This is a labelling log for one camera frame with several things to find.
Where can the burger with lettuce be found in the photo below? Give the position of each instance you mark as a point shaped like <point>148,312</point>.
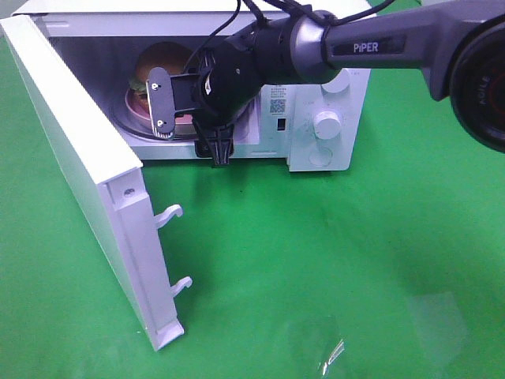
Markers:
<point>168,55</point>

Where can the round microwave door button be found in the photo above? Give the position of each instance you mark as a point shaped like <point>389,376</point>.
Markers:
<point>321,157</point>

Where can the pink round plate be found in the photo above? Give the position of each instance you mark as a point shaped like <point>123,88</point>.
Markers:
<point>184,128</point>

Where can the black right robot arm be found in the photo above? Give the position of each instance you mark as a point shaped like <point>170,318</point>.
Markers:
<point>457,45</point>

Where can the white microwave knob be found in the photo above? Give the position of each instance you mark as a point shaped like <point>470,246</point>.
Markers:
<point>327,125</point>
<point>339,84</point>

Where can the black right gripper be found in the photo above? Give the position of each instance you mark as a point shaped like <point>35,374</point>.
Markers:
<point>213,92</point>

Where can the glass microwave turntable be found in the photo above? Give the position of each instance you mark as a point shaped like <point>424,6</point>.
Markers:
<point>120,117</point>

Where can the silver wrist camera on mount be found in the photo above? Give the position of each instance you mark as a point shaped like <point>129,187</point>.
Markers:
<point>161,103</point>

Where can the white microwave door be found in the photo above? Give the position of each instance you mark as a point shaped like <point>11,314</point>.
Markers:
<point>105,177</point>

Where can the white microwave oven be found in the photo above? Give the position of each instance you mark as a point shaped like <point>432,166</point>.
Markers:
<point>80,56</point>

